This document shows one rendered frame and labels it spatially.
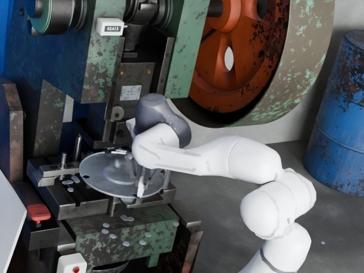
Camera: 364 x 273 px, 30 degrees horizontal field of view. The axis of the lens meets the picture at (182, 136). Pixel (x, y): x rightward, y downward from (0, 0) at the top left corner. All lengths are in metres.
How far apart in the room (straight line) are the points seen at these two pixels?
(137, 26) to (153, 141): 0.46
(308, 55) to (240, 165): 0.55
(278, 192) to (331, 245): 2.12
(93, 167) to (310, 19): 0.86
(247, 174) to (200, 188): 2.21
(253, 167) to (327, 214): 2.37
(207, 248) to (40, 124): 1.30
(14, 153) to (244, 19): 0.94
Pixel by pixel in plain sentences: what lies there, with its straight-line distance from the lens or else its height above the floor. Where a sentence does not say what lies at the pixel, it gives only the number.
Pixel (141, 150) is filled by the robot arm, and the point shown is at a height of 1.08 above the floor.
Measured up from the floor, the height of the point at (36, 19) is 1.28.
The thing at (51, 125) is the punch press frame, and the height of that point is 0.82.
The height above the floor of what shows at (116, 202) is 0.71.
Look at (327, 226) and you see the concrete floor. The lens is 3.90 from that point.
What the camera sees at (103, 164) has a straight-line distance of 2.33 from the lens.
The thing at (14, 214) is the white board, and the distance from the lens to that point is 2.47.
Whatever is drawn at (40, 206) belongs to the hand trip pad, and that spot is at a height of 0.76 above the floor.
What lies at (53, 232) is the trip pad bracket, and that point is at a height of 0.69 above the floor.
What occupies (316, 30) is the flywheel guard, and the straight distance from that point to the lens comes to 2.09.
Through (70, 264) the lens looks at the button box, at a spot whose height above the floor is 0.63.
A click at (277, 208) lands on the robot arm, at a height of 1.14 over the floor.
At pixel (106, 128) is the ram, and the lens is 2.23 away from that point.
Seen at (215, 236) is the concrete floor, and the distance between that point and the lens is 3.51.
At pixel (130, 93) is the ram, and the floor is 1.06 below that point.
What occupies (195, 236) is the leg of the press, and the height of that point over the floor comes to 0.60.
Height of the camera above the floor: 1.94
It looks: 26 degrees down
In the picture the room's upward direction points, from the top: 13 degrees clockwise
